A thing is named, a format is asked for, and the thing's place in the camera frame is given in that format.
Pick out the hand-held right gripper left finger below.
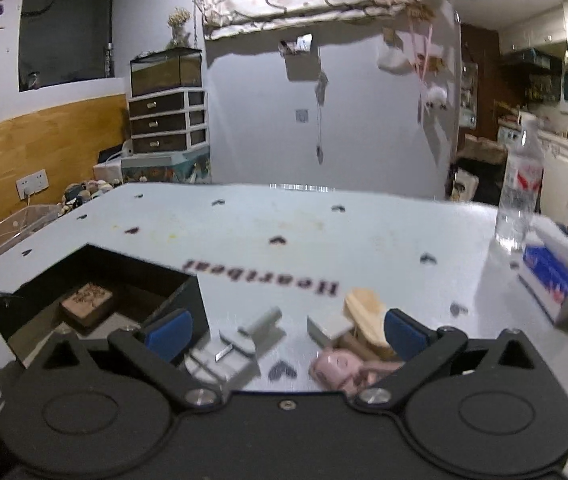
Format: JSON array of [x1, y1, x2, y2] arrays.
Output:
[[39, 308, 227, 408]]

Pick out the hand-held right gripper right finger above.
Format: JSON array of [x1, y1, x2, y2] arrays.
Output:
[[354, 308, 547, 408]]

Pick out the wooden block with cap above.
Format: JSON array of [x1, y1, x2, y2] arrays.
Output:
[[343, 287, 400, 361]]

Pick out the white plastic tool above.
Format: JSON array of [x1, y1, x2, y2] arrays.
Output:
[[184, 305, 285, 386]]

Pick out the pink handheld fan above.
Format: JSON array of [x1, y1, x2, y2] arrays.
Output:
[[309, 349, 407, 392]]

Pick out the small white block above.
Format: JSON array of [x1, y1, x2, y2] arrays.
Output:
[[306, 310, 355, 348]]

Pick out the black storage box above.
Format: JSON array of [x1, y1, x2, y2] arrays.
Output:
[[0, 242, 211, 361]]

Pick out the carved wooden block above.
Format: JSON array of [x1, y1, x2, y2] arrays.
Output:
[[59, 284, 115, 330]]

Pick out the heart print table cover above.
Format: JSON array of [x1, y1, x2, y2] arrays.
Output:
[[0, 182, 568, 461]]

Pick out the pile of plush toys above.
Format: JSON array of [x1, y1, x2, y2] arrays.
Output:
[[59, 177, 115, 211]]

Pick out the blue white tissue box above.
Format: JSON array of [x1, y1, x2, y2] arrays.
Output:
[[518, 215, 568, 325]]

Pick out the clear water bottle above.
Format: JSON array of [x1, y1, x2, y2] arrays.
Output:
[[495, 119, 545, 253]]

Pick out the white appliance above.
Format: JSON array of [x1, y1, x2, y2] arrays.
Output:
[[93, 142, 132, 181]]

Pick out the chair with brown cloth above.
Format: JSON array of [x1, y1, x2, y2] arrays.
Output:
[[451, 132, 510, 206]]

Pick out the white drawer unit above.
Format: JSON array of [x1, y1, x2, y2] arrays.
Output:
[[128, 87, 210, 155]]

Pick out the white plush toy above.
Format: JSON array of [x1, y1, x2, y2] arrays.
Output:
[[424, 86, 449, 108]]

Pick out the glass fish tank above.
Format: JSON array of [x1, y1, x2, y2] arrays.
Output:
[[130, 47, 203, 97]]

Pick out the hanging white bag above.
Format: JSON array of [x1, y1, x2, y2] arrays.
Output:
[[376, 30, 415, 75]]

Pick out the pink ribbons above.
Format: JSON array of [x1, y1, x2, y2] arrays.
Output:
[[406, 10, 437, 126]]

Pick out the kitchen shelf with bottles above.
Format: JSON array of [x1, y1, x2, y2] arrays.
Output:
[[501, 47, 565, 111]]

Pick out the dark window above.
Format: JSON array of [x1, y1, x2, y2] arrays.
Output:
[[18, 0, 116, 93]]

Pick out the dried flower bunch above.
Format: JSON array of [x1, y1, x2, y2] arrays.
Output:
[[166, 7, 192, 50]]

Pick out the white kitchen cabinets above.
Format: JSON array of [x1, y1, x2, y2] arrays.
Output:
[[499, 0, 568, 66]]

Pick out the white wall socket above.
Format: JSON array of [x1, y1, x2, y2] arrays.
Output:
[[15, 169, 49, 198]]

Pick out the hanging charm cord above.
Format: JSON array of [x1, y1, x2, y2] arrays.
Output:
[[314, 72, 329, 166]]

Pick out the wall mounted holder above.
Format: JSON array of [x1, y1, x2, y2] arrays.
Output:
[[278, 34, 325, 82]]

